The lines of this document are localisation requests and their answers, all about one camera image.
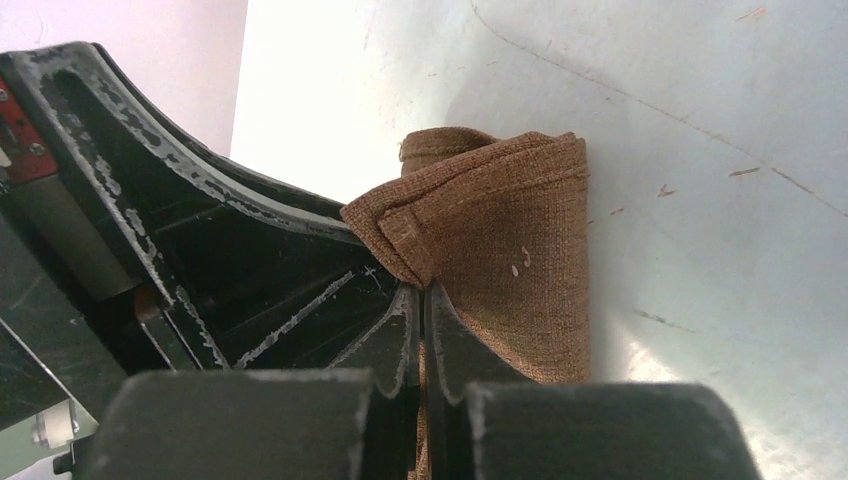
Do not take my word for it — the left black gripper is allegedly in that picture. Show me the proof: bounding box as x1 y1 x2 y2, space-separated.
1 42 399 425

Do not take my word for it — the brown cloth napkin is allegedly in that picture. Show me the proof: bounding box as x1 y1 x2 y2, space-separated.
340 127 592 480

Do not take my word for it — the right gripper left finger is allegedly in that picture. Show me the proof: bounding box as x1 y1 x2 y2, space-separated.
79 286 419 479

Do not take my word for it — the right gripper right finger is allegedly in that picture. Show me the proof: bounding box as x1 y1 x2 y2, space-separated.
423 284 760 479

